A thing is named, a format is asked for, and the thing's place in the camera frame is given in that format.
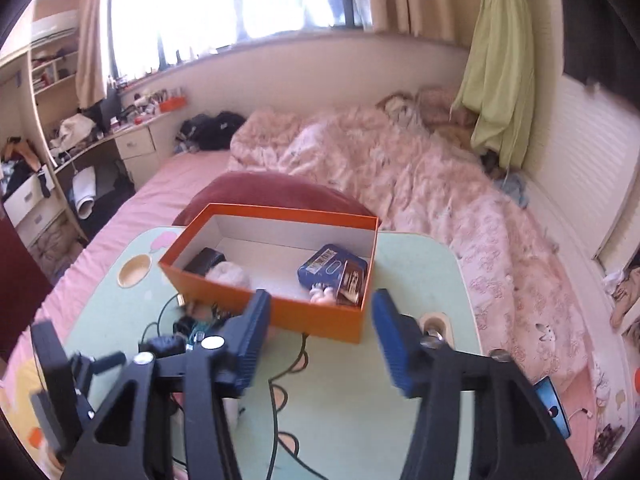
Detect green cartoon print desktop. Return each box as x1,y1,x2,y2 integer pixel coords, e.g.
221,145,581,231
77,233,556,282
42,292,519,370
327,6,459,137
60,226,483,480

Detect beige narrow curtain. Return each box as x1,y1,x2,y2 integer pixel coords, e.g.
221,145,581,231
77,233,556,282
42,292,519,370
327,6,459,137
75,0,113,108

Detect smartphone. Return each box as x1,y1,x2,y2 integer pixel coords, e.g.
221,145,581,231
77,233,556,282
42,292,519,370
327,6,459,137
534,376,572,439

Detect white fluffy pompom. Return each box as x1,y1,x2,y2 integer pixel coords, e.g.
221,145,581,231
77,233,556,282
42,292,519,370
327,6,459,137
206,261,252,289

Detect green toy car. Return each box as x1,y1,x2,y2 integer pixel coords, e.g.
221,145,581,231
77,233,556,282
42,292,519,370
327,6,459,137
186,317,217,350

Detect black shiny bag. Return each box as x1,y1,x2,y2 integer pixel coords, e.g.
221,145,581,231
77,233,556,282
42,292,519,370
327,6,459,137
184,247,227,277

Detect orange cardboard box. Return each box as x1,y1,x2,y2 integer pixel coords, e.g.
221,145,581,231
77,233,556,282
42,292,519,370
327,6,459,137
159,203,382,345

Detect white louvre door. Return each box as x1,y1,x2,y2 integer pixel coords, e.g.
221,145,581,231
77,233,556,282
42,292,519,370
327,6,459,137
525,75,640,261

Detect light green hanging garment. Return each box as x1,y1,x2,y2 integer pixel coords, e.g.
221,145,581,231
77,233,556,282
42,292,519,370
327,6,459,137
451,0,536,168

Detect pink bed sheet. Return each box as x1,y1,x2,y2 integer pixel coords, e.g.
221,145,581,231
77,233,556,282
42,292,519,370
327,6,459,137
0,151,236,376

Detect black hanging garment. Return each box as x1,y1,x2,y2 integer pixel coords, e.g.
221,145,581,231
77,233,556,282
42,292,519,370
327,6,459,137
557,0,640,101

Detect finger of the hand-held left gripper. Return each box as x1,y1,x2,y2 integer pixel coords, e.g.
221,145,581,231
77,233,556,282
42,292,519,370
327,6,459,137
139,335,187,357

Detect thin black cable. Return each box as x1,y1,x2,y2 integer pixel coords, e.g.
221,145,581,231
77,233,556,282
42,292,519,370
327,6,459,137
142,294,182,341

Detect white cloth bundle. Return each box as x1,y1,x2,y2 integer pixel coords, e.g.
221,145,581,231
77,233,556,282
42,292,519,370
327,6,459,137
52,112,98,148

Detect rolled white mat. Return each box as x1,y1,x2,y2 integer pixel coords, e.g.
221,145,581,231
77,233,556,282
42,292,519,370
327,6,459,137
71,167,97,220

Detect white desk with drawers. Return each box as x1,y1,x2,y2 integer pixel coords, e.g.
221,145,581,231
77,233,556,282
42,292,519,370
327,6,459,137
50,110,186,191

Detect beige bookshelf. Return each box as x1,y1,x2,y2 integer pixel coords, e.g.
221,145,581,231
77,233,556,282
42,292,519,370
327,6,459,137
0,15,88,261

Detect black monitor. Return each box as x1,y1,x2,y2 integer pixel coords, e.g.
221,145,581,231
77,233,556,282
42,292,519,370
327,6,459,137
97,91,123,131

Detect blue rectangular case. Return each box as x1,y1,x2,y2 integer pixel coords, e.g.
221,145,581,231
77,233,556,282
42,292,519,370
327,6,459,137
297,244,357,293

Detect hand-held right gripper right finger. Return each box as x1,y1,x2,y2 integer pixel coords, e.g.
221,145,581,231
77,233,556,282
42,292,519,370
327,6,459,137
371,288,585,480

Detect maroon pillow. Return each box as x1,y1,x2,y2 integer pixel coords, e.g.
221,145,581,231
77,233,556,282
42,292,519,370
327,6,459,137
171,171,383,231

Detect black clothes pile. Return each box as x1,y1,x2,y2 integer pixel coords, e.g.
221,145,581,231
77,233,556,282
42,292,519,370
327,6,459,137
177,111,247,152

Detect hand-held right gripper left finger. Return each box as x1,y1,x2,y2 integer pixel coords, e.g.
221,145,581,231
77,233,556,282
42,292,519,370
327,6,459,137
62,287,273,480

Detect pink floral duvet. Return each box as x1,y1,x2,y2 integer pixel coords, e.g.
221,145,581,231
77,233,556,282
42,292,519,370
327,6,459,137
227,105,596,391

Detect light blue cloth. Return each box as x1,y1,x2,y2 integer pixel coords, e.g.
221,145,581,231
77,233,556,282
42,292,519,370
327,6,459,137
495,175,531,208

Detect white round head figurine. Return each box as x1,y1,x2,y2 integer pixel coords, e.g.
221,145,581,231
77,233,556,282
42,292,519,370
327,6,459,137
309,282,340,306

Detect red and dark foil packet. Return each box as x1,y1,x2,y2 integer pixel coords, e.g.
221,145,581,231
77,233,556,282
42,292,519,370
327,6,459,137
336,260,370,307

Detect beige crumpled cloth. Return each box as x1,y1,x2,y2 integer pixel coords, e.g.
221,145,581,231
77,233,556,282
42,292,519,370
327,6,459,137
607,265,640,333

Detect beige clothes pile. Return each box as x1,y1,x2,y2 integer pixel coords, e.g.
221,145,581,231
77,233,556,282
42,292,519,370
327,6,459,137
375,87,481,146

